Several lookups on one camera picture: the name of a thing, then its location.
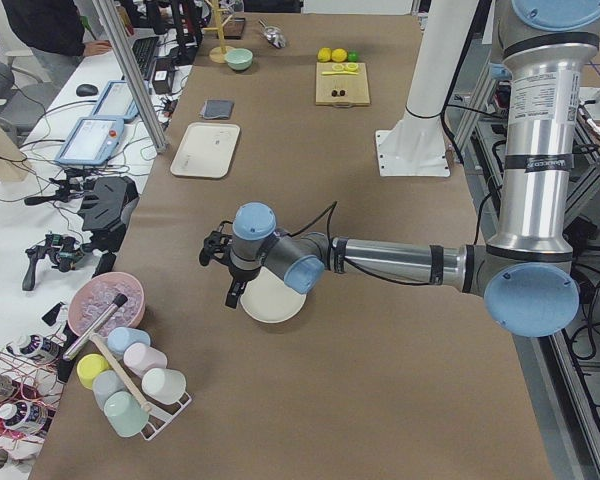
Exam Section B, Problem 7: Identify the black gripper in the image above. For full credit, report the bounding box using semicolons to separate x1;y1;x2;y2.
198;220;260;307

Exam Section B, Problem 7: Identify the cream round plate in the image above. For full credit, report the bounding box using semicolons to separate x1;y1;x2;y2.
240;267;306;324

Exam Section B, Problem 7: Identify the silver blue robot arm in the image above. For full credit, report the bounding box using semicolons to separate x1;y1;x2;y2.
199;1;600;337

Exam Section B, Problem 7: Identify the cream rabbit tray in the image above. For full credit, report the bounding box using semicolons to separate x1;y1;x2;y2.
170;122;240;179

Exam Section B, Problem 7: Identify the metal muddler black tip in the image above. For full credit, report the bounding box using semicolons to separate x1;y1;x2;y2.
62;293;128;361

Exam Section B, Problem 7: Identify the pink plastic cup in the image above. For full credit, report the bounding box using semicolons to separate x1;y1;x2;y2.
123;342;168;378

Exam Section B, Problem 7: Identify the white plastic cup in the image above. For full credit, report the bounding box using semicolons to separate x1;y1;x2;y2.
142;368;186;405

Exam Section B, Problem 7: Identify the blue plastic cup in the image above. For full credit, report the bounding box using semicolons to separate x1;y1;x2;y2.
106;327;151;358

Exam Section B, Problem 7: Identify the pink bowl of ice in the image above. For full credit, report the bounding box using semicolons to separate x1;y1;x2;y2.
68;272;145;337

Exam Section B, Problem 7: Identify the white cup rack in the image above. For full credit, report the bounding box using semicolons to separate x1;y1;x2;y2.
90;333;194;441

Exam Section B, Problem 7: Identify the black plastic stand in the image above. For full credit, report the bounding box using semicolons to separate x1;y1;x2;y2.
78;176;139;252

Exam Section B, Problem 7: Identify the grey plastic cup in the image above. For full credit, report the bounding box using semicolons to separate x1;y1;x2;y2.
92;370;127;410

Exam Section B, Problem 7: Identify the yellow plastic cup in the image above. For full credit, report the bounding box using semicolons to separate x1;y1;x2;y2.
77;353;111;390

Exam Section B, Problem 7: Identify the mint green plastic cup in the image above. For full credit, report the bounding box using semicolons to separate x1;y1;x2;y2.
103;391;149;438

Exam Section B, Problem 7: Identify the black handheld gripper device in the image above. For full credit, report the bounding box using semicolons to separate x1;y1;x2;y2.
22;233;93;291

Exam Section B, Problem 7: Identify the grey folded cloth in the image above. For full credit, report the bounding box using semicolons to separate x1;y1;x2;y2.
200;99;234;120

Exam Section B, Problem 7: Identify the blue teach pendant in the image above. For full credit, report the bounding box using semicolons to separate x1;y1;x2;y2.
91;80;139;122
55;116;125;167

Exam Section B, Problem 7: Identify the wooden cutting board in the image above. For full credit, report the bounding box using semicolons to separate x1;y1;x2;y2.
315;62;371;107

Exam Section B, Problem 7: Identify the mint green bowl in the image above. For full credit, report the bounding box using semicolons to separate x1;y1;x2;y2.
224;48;254;72

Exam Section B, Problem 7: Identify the yellow plastic knife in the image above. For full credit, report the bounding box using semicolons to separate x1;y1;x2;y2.
320;70;359;76

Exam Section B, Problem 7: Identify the wooden mug tree stand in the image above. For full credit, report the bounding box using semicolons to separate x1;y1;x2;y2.
202;0;234;64

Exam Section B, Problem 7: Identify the whole yellow lemon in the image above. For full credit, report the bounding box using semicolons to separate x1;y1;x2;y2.
330;48;348;63
317;47;332;63

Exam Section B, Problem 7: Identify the black computer mouse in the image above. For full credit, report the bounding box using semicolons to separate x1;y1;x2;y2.
75;84;99;97

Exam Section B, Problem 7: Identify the metal ice scoop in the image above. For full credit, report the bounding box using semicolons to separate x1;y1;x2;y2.
258;19;287;49

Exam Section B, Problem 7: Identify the black keyboard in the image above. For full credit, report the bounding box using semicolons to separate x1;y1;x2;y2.
132;36;160;80

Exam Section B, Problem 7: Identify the green lime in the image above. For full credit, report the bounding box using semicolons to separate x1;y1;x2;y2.
347;50;359;62

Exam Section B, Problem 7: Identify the person in dark top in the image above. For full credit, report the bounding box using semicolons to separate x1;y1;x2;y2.
1;0;112;57

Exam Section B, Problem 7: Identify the aluminium frame post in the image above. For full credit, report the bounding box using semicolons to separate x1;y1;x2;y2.
93;0;167;153

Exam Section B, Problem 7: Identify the white camera mast base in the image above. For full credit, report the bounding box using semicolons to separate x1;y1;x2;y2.
376;0;479;177

